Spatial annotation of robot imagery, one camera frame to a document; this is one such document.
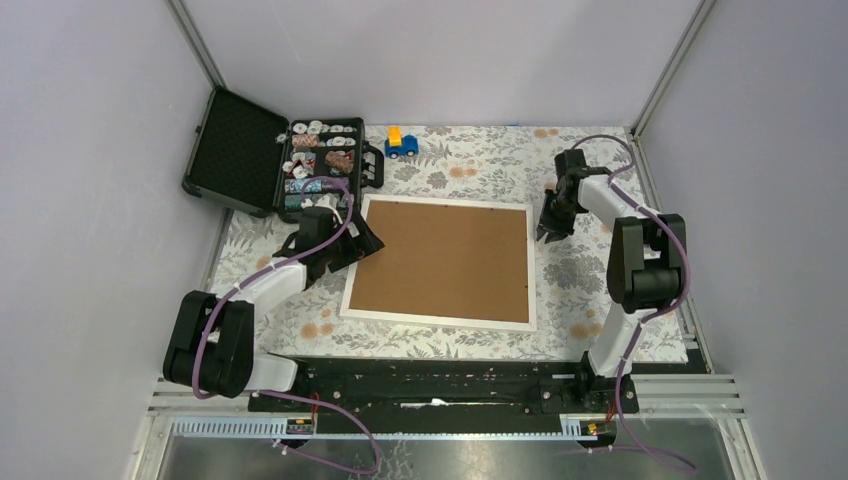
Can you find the black poker chip case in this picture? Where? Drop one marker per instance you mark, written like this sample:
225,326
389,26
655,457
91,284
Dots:
253,160

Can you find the right aluminium corner post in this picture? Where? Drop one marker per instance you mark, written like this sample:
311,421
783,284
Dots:
690,33

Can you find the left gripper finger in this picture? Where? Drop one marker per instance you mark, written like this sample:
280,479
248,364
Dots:
366,242
333,261

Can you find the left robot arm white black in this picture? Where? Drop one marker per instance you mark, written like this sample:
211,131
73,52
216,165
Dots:
211,349

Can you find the aluminium corner post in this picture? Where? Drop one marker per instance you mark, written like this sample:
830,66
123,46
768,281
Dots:
194,38
690,33

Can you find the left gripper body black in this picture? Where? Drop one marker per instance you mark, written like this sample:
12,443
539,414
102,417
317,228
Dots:
338,247

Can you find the left aluminium corner post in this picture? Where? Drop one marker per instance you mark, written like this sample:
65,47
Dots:
194,38

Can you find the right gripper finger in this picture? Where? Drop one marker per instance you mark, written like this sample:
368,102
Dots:
547,212
554,231

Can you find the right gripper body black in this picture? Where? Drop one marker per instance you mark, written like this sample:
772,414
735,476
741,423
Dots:
566,210

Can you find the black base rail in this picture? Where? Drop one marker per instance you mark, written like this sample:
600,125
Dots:
403,392

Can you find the blue yellow toy truck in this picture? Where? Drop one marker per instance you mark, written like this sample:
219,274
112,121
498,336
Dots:
399,144

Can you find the white slotted cable duct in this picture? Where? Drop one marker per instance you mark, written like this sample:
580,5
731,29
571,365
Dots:
336,427

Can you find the white picture frame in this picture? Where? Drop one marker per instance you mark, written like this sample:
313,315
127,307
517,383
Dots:
530,265

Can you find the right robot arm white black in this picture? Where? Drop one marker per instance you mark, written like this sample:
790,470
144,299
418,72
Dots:
647,270

